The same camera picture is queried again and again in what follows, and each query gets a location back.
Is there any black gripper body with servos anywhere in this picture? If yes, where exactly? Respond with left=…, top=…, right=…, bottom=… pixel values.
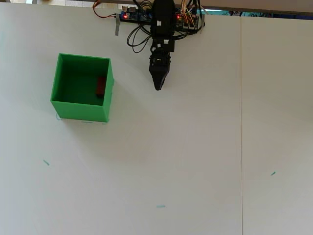
left=149, top=37, right=176, bottom=64

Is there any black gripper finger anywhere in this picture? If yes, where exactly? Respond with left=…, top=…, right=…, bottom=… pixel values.
left=158, top=61, right=171, bottom=92
left=149, top=62, right=160, bottom=92

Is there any red rectangular block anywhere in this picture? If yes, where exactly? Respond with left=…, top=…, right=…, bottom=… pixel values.
left=95, top=76, right=107, bottom=97

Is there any green square plastic bin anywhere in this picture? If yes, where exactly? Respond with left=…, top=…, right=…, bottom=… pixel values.
left=50, top=53, right=115, bottom=123

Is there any motor driver board with connectors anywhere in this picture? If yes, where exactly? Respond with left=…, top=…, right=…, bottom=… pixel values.
left=175, top=7, right=205, bottom=32

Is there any blue controller circuit board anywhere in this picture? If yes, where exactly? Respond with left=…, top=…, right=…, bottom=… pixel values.
left=120, top=6, right=154, bottom=24

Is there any grey tape strip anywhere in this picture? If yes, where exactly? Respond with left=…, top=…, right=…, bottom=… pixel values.
left=114, top=13, right=121, bottom=36

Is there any coloured jumper wire bundle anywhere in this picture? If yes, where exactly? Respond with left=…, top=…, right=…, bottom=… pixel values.
left=180, top=0, right=205, bottom=28

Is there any red orange wire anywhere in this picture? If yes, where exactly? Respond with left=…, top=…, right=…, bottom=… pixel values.
left=93, top=0, right=118, bottom=19

